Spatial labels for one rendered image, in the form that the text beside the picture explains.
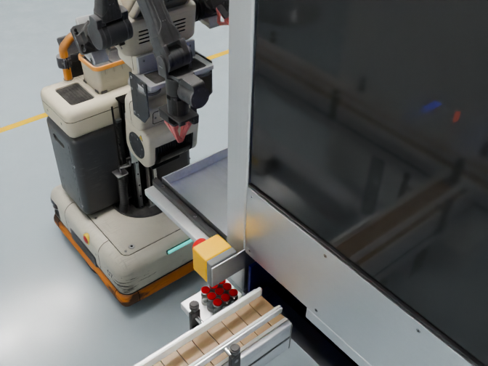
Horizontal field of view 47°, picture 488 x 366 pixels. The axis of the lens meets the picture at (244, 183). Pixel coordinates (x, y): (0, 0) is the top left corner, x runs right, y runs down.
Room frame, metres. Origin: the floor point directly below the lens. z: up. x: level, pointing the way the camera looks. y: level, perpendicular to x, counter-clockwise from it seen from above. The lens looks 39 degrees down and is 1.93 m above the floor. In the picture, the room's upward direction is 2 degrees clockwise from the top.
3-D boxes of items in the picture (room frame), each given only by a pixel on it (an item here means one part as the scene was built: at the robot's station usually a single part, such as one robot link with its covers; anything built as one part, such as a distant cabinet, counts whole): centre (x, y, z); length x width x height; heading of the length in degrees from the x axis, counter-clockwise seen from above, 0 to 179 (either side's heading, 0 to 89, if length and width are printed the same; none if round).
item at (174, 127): (1.29, 0.19, 1.07); 0.07 x 0.07 x 0.09; 41
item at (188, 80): (1.26, 0.15, 1.23); 0.11 x 0.09 x 0.12; 43
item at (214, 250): (0.87, 0.06, 0.99); 0.08 x 0.07 x 0.07; 41
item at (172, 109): (1.28, 0.18, 1.14); 0.10 x 0.07 x 0.07; 41
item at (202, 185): (1.21, 0.03, 0.90); 0.34 x 0.26 x 0.04; 41
